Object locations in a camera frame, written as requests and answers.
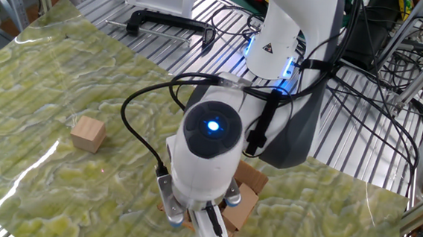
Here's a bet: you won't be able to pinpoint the black bar clamp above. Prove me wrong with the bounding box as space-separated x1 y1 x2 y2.
104 6 218 52

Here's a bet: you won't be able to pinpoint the wooden cube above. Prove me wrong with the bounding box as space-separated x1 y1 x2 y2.
68 114 108 154

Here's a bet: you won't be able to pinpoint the cardboard box with orange tape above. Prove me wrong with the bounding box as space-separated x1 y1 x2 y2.
154 154 271 237

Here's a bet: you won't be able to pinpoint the black electronics box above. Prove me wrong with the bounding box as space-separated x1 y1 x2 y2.
340 0 402 72

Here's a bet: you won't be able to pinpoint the aluminium profile rail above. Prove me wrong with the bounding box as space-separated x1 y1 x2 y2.
399 191 423 237

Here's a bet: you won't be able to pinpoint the green marble pattern mat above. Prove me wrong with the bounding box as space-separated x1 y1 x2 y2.
0 0 422 237

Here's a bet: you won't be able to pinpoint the black gripper connector cable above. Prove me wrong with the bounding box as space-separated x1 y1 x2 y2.
203 202 232 237

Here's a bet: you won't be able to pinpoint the black camera cable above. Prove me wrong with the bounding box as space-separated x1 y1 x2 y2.
116 67 245 183

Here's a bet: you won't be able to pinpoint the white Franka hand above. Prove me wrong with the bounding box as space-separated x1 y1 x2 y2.
188 200 235 237

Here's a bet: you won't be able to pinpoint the silver wrist camera blue caps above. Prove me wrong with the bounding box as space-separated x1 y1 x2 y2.
153 170 244 233

